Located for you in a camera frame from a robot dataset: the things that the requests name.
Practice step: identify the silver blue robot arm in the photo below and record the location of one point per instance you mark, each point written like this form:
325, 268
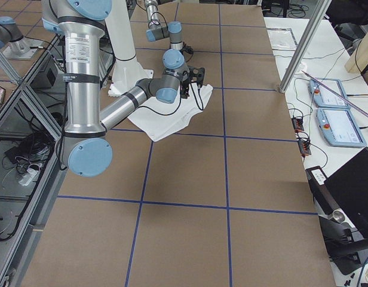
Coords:
82, 146
157, 31

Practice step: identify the aluminium frame rail structure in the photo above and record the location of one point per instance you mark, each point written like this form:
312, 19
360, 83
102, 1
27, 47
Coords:
30, 125

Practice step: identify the plastic sleeve with paper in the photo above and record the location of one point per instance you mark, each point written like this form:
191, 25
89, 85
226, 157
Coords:
282, 39

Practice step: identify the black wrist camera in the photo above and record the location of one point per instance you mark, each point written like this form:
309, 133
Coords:
197, 75
187, 49

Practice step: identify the white printed t-shirt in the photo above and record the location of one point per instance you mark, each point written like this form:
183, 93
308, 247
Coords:
159, 120

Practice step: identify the blue teach pendant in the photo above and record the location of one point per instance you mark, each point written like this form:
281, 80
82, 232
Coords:
339, 128
323, 98

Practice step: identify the black laptop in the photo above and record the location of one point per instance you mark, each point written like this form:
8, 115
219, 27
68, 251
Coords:
349, 188

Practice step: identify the black monitor stand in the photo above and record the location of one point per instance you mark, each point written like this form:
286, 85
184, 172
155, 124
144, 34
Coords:
346, 246

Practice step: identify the lower blue teach pendant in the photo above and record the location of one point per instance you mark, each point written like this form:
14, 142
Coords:
339, 128

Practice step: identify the white power strip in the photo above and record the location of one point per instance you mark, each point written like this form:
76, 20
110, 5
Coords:
31, 173

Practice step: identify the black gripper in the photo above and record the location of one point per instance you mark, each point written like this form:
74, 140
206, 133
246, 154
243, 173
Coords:
186, 83

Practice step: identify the aluminium frame post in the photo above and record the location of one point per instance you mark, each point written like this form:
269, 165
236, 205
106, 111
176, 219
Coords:
305, 40

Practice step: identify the upper blue teach pendant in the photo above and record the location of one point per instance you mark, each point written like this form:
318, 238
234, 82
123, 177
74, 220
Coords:
323, 98

